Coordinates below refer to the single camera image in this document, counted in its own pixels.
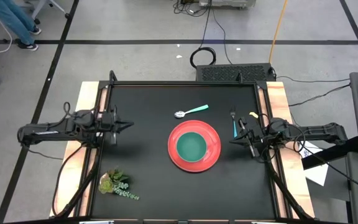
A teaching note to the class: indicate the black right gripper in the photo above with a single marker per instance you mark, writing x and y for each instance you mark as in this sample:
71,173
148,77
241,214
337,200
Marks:
256,133

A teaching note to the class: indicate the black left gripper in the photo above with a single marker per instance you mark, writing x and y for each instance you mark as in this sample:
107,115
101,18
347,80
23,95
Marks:
107,123

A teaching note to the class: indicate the green ceramic bowl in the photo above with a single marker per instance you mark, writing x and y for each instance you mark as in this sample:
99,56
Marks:
191,147

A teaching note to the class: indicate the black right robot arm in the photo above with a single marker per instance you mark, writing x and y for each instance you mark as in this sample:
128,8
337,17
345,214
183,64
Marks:
319,132

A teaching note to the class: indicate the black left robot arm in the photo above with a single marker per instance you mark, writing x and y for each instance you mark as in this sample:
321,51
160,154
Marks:
48,130

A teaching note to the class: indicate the yellow tape tag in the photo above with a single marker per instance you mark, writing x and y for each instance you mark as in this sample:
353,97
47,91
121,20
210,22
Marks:
254,114

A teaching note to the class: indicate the beige flat plate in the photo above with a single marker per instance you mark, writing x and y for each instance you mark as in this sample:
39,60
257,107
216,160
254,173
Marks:
213,146

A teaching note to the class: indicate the wooden table side board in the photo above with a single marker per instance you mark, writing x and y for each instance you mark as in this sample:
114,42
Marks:
87,93
277,93

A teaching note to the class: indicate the artificial succulent plant sprig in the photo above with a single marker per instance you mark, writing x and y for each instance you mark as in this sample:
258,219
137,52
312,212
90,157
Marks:
115,177

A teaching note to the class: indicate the black perforated computer case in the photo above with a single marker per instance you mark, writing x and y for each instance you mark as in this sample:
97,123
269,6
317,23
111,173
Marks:
228,73

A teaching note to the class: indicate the white paper sheet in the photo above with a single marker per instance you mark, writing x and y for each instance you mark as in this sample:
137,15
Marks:
317,175

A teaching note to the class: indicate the black metal beam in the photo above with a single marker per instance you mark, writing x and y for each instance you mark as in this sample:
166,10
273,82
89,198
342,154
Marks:
331,154

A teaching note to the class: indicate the grey equipment box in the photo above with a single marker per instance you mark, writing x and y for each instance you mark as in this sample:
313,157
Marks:
228,3

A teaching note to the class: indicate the white office chair base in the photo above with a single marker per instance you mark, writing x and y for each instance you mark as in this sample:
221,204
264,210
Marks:
39,7

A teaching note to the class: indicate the person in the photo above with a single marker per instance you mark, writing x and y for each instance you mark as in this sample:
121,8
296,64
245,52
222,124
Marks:
11,18

